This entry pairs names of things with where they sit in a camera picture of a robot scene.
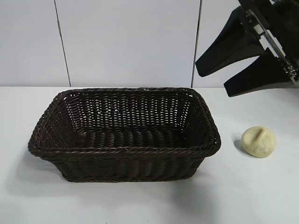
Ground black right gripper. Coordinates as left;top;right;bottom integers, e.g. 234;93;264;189
195;0;299;98

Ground pale yellow egg yolk pastry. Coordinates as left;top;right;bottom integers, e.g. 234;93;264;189
242;126;277;159

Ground dark brown wicker basket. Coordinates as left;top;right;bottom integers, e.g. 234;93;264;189
27;86;222;183

